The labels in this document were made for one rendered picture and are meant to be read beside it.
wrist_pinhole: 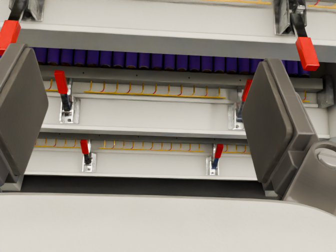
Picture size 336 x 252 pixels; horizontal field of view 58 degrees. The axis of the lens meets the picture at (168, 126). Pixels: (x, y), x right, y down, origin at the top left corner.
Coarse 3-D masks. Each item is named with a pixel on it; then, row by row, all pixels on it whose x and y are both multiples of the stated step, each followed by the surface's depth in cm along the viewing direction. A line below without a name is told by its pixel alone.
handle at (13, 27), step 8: (16, 0) 28; (24, 0) 28; (16, 8) 28; (24, 8) 28; (16, 16) 27; (8, 24) 26; (16, 24) 26; (0, 32) 26; (8, 32) 26; (16, 32) 26; (0, 40) 25; (8, 40) 25; (0, 48) 25
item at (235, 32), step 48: (0, 0) 31; (48, 0) 31; (96, 0) 31; (144, 0) 32; (192, 0) 32; (96, 48) 35; (144, 48) 34; (192, 48) 34; (240, 48) 34; (288, 48) 33
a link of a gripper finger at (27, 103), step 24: (24, 48) 11; (0, 72) 10; (24, 72) 10; (0, 96) 9; (24, 96) 10; (0, 120) 9; (24, 120) 10; (0, 144) 9; (24, 144) 11; (0, 168) 9; (24, 168) 11
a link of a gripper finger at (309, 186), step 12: (312, 144) 9; (324, 144) 9; (312, 156) 9; (324, 156) 9; (300, 168) 8; (312, 168) 8; (324, 168) 8; (300, 180) 8; (312, 180) 8; (324, 180) 8; (288, 192) 8; (300, 192) 8; (312, 192) 8; (324, 192) 8; (312, 204) 8; (324, 204) 8
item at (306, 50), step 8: (296, 8) 29; (304, 8) 29; (296, 16) 30; (296, 24) 29; (296, 32) 29; (304, 32) 29; (296, 40) 29; (304, 40) 28; (304, 48) 28; (312, 48) 28; (304, 56) 27; (312, 56) 27; (304, 64) 27; (312, 64) 27
